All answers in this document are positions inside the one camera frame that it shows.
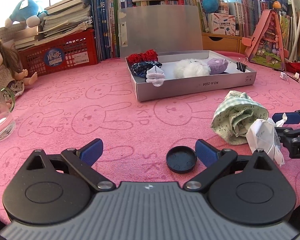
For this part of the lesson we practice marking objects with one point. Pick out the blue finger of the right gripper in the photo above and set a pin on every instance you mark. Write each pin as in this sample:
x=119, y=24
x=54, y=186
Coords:
x=289, y=117
x=283, y=132

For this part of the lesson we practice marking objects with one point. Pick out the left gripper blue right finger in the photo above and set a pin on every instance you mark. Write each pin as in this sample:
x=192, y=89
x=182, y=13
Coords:
x=206, y=153

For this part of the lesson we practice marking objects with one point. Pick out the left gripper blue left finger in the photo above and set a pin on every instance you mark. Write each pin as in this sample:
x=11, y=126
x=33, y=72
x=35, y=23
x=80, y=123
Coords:
x=91, y=152

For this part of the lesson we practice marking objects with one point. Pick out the white paper piece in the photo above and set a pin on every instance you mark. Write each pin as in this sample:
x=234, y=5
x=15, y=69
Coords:
x=262, y=135

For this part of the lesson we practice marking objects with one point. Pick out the small black cap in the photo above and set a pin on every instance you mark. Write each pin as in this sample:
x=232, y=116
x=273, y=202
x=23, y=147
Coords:
x=181, y=159

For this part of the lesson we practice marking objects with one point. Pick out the green checked doll dress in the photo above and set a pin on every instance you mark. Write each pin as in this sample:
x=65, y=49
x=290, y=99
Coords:
x=234, y=116

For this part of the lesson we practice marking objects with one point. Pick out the white fluffy plush toy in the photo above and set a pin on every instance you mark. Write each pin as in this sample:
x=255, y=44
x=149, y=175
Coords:
x=191, y=68

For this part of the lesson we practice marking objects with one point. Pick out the purple fluffy plush toy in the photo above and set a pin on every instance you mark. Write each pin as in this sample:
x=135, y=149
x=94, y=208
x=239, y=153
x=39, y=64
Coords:
x=217, y=66

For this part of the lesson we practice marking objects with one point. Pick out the white striped paper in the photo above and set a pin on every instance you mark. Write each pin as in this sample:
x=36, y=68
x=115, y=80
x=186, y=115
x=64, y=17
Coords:
x=155, y=76

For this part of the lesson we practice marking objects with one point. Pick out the blue floral fabric pouch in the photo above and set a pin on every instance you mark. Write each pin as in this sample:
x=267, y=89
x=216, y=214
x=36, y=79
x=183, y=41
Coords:
x=140, y=69

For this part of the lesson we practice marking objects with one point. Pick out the red knitted item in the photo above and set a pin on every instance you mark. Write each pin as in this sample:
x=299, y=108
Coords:
x=149, y=55

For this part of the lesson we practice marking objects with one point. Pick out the small white paper cube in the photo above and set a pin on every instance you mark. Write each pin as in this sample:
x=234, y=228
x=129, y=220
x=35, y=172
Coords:
x=283, y=76

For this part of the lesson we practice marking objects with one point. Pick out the black binder clip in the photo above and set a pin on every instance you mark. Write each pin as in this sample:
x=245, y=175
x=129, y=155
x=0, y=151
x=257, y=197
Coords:
x=242, y=64

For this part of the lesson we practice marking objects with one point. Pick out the pink triangular toy house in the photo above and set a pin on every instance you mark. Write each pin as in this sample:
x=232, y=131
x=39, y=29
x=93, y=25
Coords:
x=265, y=46

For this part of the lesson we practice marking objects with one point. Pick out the clear glass cup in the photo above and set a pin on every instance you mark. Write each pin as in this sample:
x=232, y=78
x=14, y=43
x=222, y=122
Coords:
x=7, y=103

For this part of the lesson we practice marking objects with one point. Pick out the red plastic basket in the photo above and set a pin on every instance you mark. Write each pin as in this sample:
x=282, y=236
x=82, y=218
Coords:
x=72, y=51

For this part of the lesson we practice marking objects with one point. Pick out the wooden drawer organizer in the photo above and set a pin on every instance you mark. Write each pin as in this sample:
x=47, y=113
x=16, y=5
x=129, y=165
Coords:
x=218, y=42

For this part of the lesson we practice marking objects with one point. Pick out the grey cardboard box with lid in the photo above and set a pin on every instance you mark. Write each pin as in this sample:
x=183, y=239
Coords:
x=173, y=31

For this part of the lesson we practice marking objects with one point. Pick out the white label printer box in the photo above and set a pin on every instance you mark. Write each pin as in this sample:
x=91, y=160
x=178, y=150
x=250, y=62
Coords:
x=223, y=24

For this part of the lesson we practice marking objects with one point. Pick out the row of upright books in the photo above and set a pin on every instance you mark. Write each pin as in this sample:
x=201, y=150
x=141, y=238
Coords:
x=246, y=12

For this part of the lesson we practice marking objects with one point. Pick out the brown haired doll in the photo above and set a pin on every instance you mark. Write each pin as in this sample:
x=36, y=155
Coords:
x=11, y=74

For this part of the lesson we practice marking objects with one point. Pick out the stack of books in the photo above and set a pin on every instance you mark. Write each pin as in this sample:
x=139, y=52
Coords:
x=63, y=18

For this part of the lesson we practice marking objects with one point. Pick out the row of blue books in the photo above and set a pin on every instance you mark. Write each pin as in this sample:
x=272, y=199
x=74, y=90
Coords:
x=106, y=28

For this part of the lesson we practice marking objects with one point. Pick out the blue doraemon plush toy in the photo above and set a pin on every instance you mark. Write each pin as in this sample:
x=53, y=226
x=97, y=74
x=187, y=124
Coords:
x=27, y=11

